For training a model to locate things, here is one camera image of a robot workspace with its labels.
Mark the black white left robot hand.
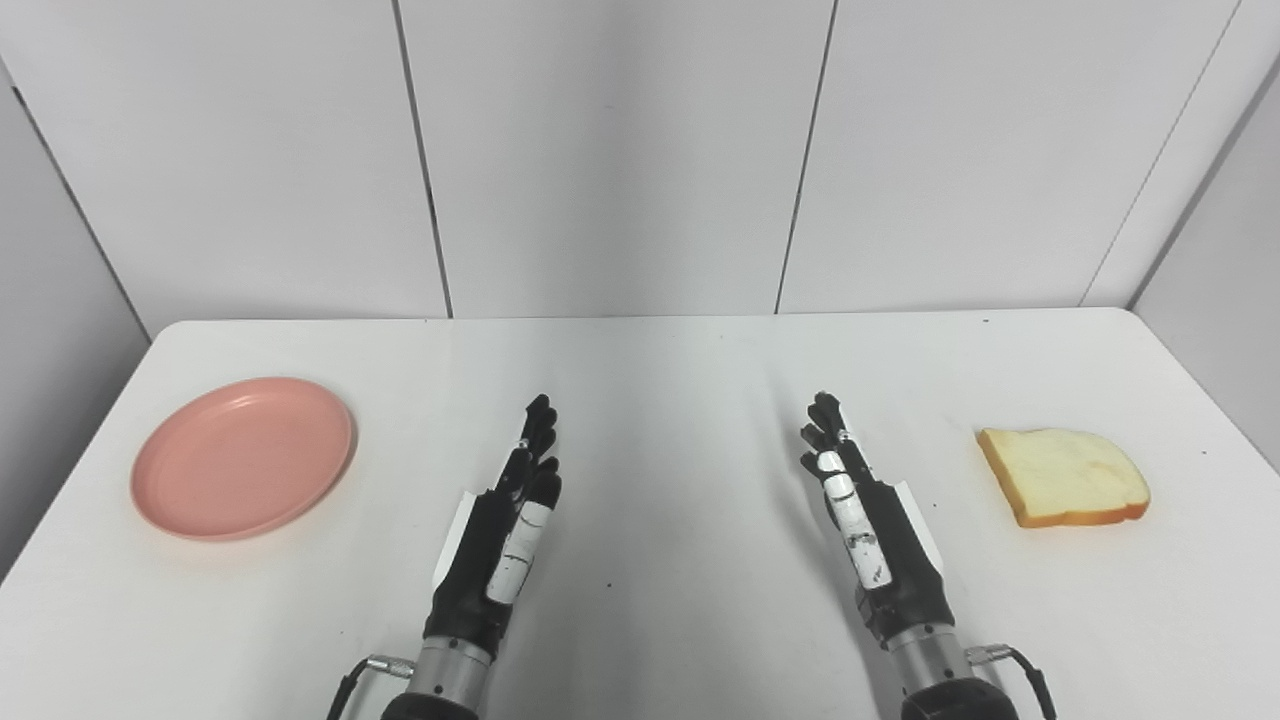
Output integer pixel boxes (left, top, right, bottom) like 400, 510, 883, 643
424, 394, 563, 661

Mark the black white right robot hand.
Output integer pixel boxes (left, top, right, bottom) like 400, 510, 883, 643
799, 391, 956, 651

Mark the slice of bread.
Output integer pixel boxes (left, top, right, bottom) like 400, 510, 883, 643
976, 427, 1152, 530

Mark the pink round plate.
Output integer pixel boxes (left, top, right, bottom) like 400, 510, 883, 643
130, 376, 357, 543

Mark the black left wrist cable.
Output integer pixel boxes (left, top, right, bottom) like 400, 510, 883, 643
326, 654, 417, 720

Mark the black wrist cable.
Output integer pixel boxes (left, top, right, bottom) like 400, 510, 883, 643
326, 654, 417, 720
964, 644, 1059, 720

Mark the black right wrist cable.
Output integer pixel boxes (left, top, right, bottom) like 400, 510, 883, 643
964, 644, 1059, 720

